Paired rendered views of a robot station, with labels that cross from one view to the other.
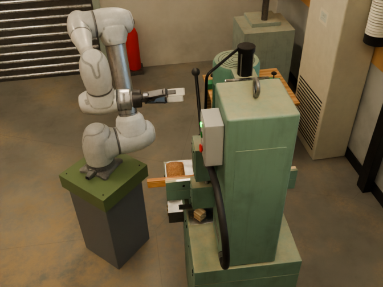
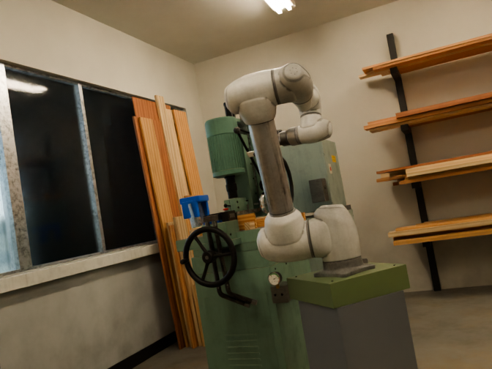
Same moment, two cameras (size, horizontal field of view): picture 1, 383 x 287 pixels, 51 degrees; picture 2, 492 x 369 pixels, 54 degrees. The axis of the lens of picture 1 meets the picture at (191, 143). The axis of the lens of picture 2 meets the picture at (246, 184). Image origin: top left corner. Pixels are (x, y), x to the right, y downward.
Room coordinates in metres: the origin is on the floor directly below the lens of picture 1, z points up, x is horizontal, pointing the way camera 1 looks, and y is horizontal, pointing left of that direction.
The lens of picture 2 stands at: (3.52, 1.22, 0.99)
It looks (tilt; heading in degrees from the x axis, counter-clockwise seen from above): 3 degrees up; 211
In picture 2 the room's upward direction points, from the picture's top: 10 degrees counter-clockwise
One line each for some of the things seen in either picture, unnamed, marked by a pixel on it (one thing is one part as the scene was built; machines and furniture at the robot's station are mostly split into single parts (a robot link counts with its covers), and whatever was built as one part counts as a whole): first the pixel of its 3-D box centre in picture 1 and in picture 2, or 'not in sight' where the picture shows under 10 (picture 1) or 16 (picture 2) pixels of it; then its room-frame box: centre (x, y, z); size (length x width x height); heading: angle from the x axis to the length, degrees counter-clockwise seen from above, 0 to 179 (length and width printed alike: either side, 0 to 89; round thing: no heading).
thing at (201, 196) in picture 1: (202, 192); not in sight; (1.15, -0.04, 1.02); 0.09 x 0.07 x 0.12; 95
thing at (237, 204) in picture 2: not in sight; (236, 206); (1.33, -0.18, 1.03); 0.14 x 0.07 x 0.09; 5
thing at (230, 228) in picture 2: not in sight; (220, 231); (1.54, -0.16, 0.91); 0.15 x 0.14 x 0.09; 95
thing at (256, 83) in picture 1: (256, 87); not in sight; (1.06, -0.20, 1.55); 0.06 x 0.02 x 0.07; 5
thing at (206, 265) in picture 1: (234, 219); (252, 253); (1.23, -0.19, 0.76); 0.57 x 0.45 x 0.09; 5
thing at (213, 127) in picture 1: (211, 137); not in sight; (1.02, -0.07, 1.40); 0.10 x 0.06 x 0.16; 5
